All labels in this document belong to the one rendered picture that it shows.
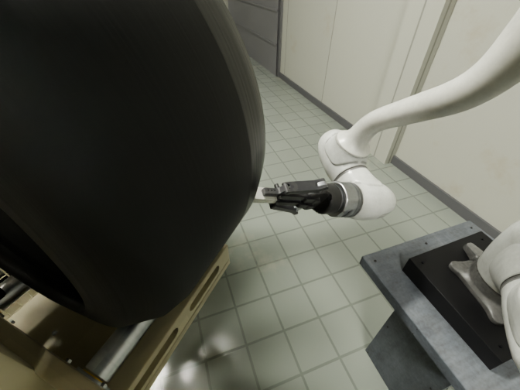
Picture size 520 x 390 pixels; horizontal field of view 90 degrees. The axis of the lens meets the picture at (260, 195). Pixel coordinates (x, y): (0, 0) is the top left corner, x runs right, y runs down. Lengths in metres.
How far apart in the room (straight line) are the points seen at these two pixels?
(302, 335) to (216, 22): 1.39
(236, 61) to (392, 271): 0.82
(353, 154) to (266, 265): 1.09
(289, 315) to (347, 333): 0.30
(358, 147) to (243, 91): 0.48
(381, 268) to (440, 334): 0.22
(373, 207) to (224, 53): 0.52
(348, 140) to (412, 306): 0.52
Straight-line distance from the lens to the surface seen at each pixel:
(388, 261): 1.00
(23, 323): 0.82
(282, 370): 1.44
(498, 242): 0.88
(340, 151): 0.74
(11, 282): 0.73
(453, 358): 0.91
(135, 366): 0.59
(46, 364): 0.55
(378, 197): 0.71
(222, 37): 0.32
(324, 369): 1.47
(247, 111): 0.32
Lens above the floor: 1.39
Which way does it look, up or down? 41 degrees down
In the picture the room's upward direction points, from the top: straight up
